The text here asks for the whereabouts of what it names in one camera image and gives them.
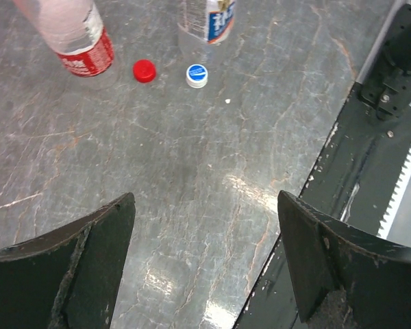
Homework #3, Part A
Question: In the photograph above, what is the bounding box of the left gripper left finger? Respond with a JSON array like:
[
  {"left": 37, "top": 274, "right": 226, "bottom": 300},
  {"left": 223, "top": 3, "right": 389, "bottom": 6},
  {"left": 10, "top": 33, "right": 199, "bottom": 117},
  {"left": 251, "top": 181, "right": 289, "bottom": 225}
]
[{"left": 0, "top": 193, "right": 136, "bottom": 328}]

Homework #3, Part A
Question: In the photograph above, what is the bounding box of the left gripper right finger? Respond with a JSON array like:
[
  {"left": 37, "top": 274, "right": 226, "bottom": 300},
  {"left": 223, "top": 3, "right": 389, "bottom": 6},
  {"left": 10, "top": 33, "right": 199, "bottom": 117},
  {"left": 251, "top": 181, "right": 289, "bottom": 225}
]
[{"left": 278, "top": 191, "right": 411, "bottom": 328}]

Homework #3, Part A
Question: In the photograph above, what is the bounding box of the small bottle white cap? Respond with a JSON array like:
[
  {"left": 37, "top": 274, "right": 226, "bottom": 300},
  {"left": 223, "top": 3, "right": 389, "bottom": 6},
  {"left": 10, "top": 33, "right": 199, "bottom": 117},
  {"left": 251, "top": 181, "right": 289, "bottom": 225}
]
[{"left": 177, "top": 0, "right": 236, "bottom": 68}]

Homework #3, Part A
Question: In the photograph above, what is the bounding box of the clear bottle red label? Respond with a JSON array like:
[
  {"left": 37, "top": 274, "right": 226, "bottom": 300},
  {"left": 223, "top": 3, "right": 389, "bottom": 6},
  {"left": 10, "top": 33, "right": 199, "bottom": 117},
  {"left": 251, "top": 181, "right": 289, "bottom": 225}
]
[{"left": 14, "top": 1, "right": 119, "bottom": 90}]

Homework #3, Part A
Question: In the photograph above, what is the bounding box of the red bottle cap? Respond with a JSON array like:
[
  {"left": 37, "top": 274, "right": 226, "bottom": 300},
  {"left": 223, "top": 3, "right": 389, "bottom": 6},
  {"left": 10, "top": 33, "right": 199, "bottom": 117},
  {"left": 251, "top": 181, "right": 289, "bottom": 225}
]
[{"left": 132, "top": 59, "right": 157, "bottom": 83}]

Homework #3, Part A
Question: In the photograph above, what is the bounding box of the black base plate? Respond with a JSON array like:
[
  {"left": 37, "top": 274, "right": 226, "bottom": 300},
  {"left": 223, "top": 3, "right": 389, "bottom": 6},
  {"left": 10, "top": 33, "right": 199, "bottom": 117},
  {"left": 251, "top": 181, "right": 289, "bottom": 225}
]
[{"left": 235, "top": 85, "right": 411, "bottom": 328}]

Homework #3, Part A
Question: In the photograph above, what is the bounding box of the white slotted cable duct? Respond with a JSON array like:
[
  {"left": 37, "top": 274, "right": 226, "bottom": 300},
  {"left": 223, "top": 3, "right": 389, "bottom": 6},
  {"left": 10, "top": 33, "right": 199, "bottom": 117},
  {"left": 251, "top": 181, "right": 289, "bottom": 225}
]
[{"left": 376, "top": 112, "right": 411, "bottom": 241}]

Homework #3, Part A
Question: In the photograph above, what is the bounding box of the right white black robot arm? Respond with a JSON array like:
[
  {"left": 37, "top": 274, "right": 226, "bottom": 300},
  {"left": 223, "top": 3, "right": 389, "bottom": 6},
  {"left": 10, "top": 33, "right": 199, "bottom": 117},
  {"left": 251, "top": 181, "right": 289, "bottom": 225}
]
[{"left": 360, "top": 4, "right": 411, "bottom": 121}]

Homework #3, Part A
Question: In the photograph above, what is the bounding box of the white blue bottle cap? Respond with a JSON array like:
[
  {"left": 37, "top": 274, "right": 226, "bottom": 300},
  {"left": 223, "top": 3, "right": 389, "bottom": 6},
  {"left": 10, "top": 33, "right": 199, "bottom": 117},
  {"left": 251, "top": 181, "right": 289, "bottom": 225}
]
[{"left": 186, "top": 64, "right": 208, "bottom": 88}]

